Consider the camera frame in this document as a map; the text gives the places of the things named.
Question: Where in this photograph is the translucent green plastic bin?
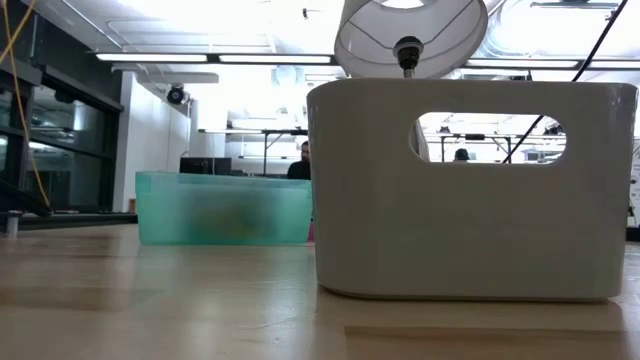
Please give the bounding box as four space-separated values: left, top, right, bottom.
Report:
134 170 314 247

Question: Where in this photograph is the black computer monitor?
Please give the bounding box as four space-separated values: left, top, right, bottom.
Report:
178 156 234 174

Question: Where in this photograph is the ceiling strip light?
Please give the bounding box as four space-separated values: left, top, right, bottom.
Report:
94 52 209 64
462 58 581 69
218 53 335 65
587 59 640 70

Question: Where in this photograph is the white lamp shade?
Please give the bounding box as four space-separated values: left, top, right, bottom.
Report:
333 0 490 80

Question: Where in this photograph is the white plastic handled bin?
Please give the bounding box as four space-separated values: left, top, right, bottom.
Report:
306 77 640 303

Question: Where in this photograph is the black round ceiling camera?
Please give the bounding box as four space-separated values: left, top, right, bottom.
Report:
165 83 187 106

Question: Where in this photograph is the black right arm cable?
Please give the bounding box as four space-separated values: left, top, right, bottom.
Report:
501 0 632 165

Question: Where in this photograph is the yellow extension cable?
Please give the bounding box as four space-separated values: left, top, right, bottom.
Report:
0 0 54 210

